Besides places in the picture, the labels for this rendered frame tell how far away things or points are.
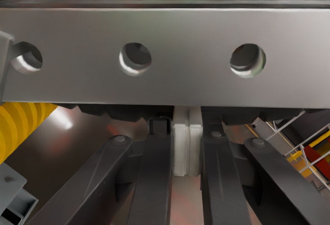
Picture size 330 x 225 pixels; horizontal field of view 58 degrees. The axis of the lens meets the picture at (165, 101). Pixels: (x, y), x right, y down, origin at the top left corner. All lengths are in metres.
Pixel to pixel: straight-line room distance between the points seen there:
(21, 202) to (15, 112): 0.49
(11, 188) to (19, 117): 0.39
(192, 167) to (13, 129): 0.15
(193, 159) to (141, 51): 0.06
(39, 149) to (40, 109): 0.79
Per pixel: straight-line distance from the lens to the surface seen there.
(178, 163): 0.15
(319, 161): 4.59
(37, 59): 0.17
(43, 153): 1.07
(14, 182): 0.64
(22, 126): 0.26
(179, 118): 0.15
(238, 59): 0.16
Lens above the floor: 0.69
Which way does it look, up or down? 18 degrees down
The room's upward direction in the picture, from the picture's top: 48 degrees clockwise
